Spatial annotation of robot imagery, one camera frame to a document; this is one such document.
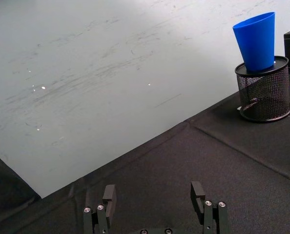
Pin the black mesh pen holder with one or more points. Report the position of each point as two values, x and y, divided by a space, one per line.
264 92

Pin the blue plastic cup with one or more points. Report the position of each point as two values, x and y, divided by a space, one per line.
254 44

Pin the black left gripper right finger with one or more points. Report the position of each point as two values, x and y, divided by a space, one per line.
213 217

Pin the small white tag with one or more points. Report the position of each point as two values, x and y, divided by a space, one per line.
240 108

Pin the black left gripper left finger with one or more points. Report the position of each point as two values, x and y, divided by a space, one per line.
101 217

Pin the black table cloth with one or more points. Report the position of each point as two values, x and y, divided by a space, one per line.
184 158

